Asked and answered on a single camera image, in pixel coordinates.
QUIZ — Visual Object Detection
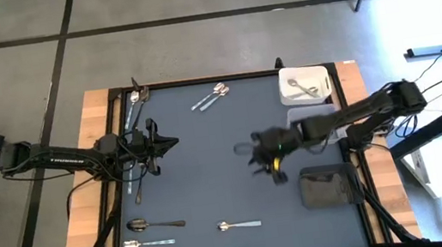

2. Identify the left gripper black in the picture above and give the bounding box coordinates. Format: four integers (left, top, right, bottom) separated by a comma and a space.
128, 114, 185, 179

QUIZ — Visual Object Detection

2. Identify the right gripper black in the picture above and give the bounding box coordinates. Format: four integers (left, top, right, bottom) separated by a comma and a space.
243, 122, 311, 190

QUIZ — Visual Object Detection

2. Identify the clear plastic bin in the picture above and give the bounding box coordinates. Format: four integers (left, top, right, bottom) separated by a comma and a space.
285, 100, 348, 150

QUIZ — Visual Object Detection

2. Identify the white plastic bin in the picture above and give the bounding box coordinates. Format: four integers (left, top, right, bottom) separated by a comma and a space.
276, 62, 335, 110

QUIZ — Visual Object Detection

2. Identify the black plastic bin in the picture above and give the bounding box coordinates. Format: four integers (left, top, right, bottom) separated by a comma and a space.
296, 159, 366, 213

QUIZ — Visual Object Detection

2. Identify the blue-grey table mat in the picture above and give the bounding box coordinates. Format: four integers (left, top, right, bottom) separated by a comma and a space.
94, 61, 372, 247

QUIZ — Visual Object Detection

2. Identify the black floor beam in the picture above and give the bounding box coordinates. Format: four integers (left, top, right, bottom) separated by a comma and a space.
383, 99, 442, 161

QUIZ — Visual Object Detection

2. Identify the white box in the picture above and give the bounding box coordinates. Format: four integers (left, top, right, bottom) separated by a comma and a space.
397, 137, 442, 205

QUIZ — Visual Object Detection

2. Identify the black stand foot bar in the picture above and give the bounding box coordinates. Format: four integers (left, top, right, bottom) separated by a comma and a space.
403, 43, 442, 60

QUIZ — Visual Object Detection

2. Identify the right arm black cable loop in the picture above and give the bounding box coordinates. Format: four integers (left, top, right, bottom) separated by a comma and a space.
232, 139, 256, 158

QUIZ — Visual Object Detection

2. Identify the black aluminium table frame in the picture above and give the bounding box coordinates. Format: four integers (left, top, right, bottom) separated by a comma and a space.
37, 46, 423, 247

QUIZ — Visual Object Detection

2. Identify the black floor cable bundle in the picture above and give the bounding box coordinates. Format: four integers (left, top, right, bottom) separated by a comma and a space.
391, 112, 423, 140

